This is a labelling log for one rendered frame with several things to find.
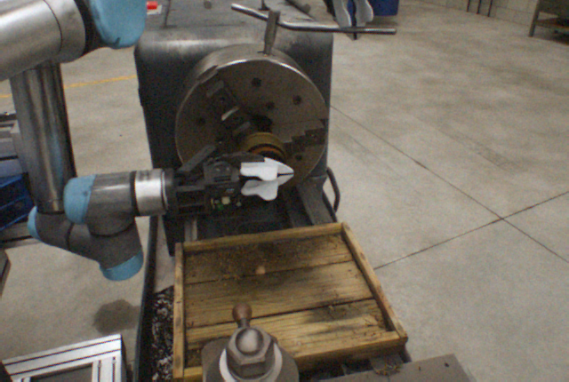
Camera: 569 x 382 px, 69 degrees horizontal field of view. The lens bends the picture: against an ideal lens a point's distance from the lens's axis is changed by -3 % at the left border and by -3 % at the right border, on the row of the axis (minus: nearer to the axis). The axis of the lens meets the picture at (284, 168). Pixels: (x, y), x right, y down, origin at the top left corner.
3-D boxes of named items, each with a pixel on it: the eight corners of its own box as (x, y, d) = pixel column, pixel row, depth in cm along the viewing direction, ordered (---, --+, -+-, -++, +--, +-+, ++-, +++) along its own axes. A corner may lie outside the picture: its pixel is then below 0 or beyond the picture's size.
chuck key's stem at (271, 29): (255, 67, 83) (267, 8, 78) (261, 66, 85) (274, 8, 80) (264, 70, 83) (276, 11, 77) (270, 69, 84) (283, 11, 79)
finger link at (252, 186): (299, 202, 71) (244, 209, 69) (291, 184, 76) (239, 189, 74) (299, 187, 69) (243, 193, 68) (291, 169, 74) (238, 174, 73)
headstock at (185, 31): (159, 107, 156) (142, -4, 136) (285, 97, 164) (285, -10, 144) (148, 195, 105) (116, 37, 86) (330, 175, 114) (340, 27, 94)
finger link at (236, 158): (266, 178, 72) (214, 183, 71) (264, 172, 74) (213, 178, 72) (265, 154, 70) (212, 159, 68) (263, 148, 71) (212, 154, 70)
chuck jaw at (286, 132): (266, 116, 88) (322, 110, 89) (268, 138, 90) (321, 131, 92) (276, 140, 78) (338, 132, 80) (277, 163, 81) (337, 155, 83)
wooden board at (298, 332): (177, 258, 86) (174, 242, 84) (345, 234, 92) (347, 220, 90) (176, 394, 61) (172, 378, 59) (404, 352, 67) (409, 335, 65)
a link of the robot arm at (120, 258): (108, 245, 80) (94, 197, 75) (156, 260, 77) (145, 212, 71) (77, 272, 74) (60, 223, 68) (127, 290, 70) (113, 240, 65)
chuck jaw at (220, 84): (234, 125, 87) (197, 81, 81) (253, 112, 87) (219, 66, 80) (240, 150, 78) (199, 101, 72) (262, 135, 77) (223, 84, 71)
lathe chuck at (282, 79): (169, 173, 96) (184, 35, 82) (300, 184, 105) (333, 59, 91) (168, 194, 89) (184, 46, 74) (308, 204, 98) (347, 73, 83)
